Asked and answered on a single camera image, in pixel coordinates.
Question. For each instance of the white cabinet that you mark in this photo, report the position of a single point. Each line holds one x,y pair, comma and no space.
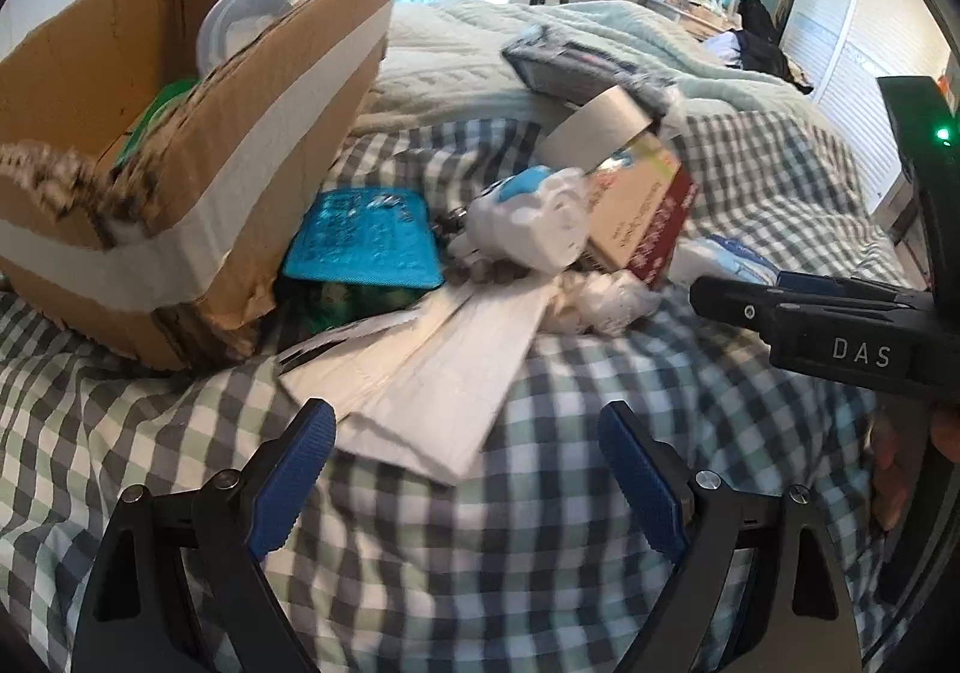
843,47

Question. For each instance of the white paper sheets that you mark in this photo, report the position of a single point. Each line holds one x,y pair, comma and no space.
423,395

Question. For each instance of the pale green knit blanket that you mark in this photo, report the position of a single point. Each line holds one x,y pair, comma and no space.
443,64

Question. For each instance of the brown cardboard box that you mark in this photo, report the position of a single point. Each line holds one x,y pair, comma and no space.
150,209

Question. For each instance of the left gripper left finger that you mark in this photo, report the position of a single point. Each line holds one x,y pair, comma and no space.
138,614

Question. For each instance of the clear plastic lid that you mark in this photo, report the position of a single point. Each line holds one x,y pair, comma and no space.
231,25

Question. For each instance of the crumpled white tissue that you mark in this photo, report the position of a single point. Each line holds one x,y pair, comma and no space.
606,303

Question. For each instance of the tape roll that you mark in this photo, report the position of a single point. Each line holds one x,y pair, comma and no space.
604,125

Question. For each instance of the right hand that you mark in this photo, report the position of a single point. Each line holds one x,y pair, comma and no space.
893,462

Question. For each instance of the black clothing pile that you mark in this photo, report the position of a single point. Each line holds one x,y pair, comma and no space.
759,51

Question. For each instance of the blue blister pack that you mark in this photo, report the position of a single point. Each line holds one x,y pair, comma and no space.
367,236

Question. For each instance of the white blue toy figure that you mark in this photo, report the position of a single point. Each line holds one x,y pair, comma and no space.
537,219

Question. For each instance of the amoxicillin medicine box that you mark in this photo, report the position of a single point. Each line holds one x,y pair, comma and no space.
639,199

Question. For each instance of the white blue packet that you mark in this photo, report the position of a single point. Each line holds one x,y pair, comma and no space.
719,257

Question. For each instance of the black flat pouch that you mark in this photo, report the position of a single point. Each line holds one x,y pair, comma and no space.
551,63

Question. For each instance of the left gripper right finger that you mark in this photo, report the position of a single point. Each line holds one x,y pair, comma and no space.
795,613

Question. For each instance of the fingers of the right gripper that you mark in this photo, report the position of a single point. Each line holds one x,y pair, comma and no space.
853,331

